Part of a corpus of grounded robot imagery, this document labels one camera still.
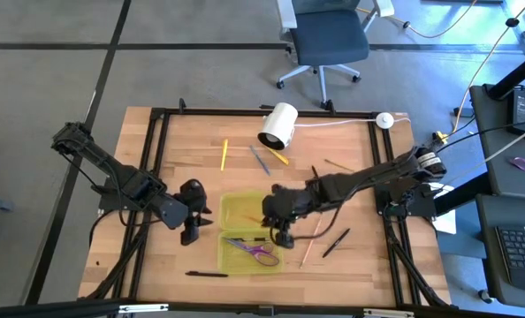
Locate yellow marker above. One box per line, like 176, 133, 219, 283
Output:
265, 147, 291, 167

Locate black side desk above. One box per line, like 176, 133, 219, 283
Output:
468, 83, 525, 308

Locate yellow cable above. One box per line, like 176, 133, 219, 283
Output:
434, 0, 525, 145
357, 0, 478, 39

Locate black aluminium table frame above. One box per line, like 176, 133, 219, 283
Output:
79, 97, 456, 310

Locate long black pen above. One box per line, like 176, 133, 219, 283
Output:
184, 270, 230, 279

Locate white round puck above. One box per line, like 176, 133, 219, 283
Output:
375, 111, 395, 131

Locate purple scissors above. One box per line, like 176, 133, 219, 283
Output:
224, 236, 281, 268

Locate yellow translucent supply box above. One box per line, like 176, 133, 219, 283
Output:
217, 190, 285, 276

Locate white paper sheet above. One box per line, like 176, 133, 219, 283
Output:
430, 183, 457, 235

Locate black keyboard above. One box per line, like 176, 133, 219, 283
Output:
494, 225, 525, 295

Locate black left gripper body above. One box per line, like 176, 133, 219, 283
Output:
176, 178, 208, 218

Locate white lamp cable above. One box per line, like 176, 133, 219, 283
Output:
293, 115, 412, 128

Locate blue grey pen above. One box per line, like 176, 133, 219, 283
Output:
249, 144, 272, 178

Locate blue white office chair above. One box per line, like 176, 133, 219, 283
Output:
275, 0, 396, 111

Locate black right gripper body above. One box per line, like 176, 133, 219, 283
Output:
262, 185, 312, 226

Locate black power adapter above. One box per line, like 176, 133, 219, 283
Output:
507, 87, 525, 136

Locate natural wood pencil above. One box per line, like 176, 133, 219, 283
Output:
299, 215, 323, 269

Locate thin brown pencil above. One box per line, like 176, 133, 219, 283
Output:
323, 158, 356, 173

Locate black cable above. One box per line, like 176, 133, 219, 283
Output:
434, 117, 525, 154

